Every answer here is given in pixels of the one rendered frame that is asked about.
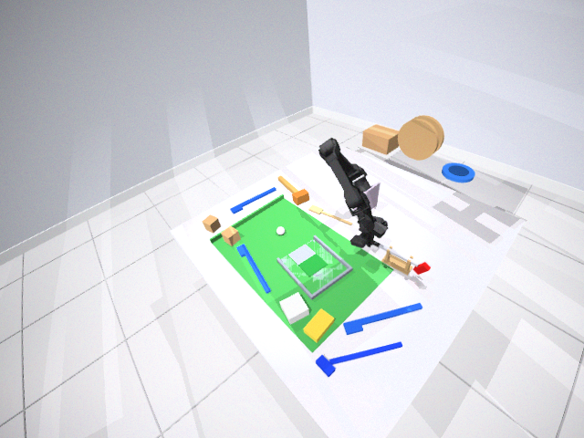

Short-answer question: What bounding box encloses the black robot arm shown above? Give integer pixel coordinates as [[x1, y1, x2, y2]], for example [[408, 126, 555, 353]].
[[318, 137, 389, 239]]

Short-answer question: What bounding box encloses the green flat mat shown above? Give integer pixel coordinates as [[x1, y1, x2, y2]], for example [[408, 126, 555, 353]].
[[213, 198, 394, 353]]

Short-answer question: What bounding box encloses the brown cube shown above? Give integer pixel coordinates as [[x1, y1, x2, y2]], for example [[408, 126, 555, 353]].
[[222, 226, 241, 246], [203, 215, 221, 234]]

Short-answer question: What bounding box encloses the yellow rectangular block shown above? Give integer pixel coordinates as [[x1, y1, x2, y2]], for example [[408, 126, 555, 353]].
[[304, 309, 334, 343]]

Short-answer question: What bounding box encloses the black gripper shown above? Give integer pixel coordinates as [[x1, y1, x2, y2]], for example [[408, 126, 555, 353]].
[[350, 215, 384, 248]]

